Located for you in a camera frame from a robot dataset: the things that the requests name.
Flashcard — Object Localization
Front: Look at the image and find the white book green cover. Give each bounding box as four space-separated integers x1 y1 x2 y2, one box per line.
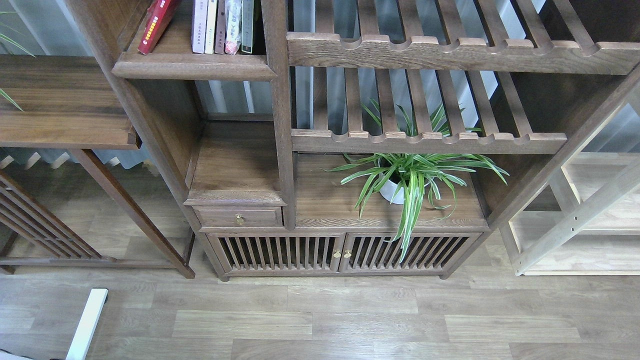
204 0 218 54

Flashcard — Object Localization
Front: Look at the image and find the dark green upright book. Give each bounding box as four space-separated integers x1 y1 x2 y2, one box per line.
240 0 262 55

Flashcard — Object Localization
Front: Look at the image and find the white book pink cover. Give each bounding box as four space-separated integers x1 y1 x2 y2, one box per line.
190 0 209 54

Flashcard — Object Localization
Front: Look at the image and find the green spider plant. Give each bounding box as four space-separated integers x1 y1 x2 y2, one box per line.
323 98 510 263

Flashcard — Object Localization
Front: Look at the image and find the white metal leg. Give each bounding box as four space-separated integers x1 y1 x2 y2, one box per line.
65 287 109 360

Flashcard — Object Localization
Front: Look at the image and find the plastic wrapped white book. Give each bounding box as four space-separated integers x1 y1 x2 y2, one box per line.
224 0 243 55

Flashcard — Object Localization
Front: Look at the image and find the red book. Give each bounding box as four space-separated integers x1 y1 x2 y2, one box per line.
137 0 182 55

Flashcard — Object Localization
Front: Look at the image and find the green plant leaves left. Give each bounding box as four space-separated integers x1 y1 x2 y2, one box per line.
0 10 35 113

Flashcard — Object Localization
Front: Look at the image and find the pink spine upright book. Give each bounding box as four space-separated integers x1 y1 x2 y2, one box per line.
214 0 226 55

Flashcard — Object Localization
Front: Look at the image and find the dark wooden bookshelf cabinet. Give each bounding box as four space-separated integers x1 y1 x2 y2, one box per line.
65 0 639 280

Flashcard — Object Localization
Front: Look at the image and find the brass drawer knob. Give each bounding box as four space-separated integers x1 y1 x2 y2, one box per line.
235 213 246 226

